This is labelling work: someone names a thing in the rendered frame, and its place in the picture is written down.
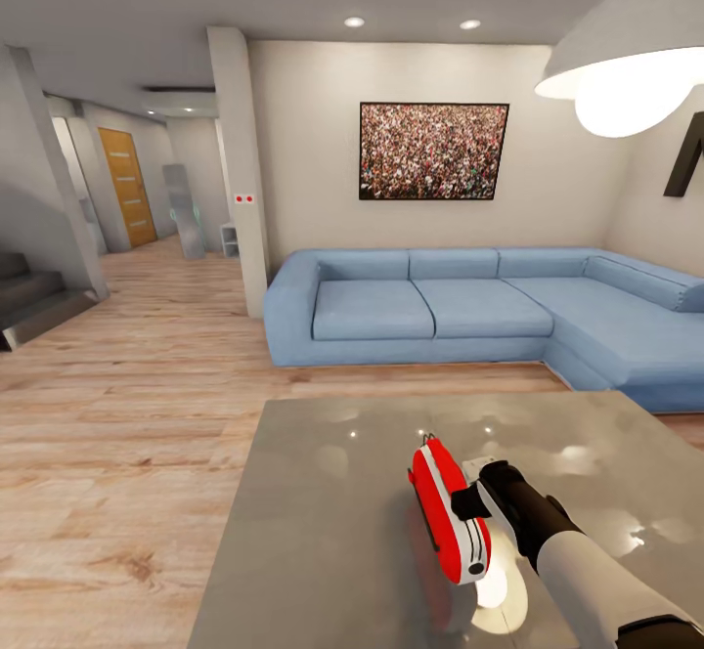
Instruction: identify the radio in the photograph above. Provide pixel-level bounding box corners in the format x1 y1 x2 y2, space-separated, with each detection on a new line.
409 436 492 585

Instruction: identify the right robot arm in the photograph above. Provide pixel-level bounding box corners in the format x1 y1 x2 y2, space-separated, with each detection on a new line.
451 456 704 649

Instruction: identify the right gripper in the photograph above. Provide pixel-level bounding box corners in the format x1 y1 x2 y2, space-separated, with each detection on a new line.
451 484 492 521

